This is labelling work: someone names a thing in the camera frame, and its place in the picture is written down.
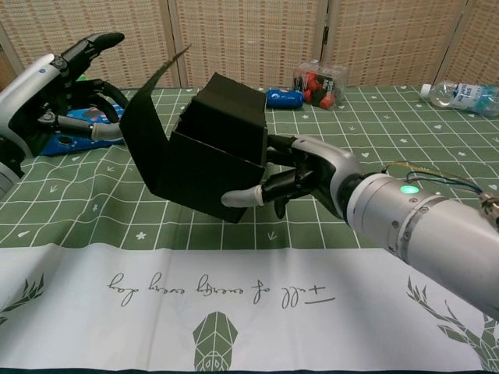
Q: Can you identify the blue Oreo cookie box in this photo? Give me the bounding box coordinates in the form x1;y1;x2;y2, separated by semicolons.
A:
38;107;126;157

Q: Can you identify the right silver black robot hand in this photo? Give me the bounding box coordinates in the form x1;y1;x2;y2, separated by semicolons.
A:
220;134;366;220

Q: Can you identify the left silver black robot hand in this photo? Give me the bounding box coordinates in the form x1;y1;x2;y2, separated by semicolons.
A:
0;32;130;184

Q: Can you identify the black paper box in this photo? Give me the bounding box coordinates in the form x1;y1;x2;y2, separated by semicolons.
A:
119;44;269;224

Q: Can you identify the green checked tablecloth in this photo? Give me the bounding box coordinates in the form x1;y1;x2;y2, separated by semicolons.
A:
0;84;499;374

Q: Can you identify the woven folding screen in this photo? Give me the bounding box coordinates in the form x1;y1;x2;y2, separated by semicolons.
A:
0;0;499;91

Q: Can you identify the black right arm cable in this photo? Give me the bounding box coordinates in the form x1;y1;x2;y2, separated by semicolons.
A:
479;192;499;229

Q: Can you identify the clear box with red items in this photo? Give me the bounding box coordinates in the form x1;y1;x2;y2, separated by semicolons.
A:
292;58;349;111

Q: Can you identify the clear plastic water bottle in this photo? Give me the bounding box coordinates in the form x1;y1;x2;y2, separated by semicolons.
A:
419;80;499;118

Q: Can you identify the rounded blue Oreo packet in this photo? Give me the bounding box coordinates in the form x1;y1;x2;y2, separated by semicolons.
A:
265;87;305;110

